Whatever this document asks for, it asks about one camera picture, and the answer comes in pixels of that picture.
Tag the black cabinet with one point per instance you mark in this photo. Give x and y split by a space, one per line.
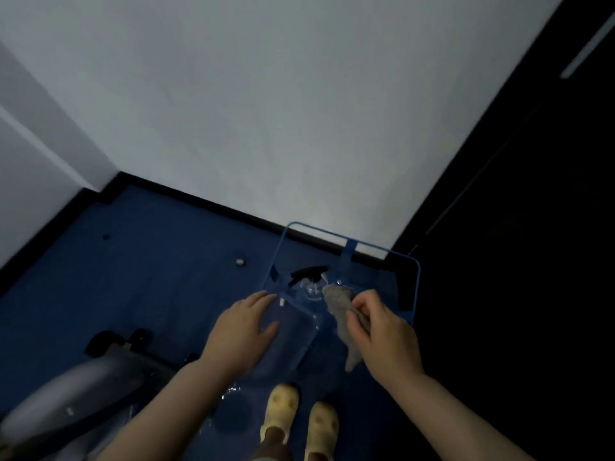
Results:
528 235

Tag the grey office chair base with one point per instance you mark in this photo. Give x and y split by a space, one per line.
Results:
77 393

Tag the person's pale yellow shoe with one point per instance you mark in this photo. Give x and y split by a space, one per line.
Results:
322 429
281 408

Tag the person's left thumb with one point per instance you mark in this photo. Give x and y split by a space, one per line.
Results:
270 333

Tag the grey cleaning cloth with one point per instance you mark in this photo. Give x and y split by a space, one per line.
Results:
338 304

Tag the clear spray bottle black trigger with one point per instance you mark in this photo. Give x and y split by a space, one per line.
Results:
307 273

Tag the person's pale yellow right shoe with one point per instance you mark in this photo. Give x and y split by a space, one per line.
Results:
322 429

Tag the person's right hand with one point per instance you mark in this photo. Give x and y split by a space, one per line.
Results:
389 345

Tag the black baseboard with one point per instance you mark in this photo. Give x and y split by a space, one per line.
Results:
192 196

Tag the person's left leg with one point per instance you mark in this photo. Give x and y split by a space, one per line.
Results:
274 444

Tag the person's pale yellow left shoe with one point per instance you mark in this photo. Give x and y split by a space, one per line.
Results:
281 408

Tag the person's right thumb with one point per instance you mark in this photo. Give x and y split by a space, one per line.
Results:
354 326

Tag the person's left hand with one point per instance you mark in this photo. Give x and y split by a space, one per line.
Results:
235 336

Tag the clear basket with blue rim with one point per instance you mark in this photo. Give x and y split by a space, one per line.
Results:
350 248

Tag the person's left forearm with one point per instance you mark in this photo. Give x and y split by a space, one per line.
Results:
163 417

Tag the person's right forearm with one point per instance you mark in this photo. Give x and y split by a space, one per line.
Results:
451 422

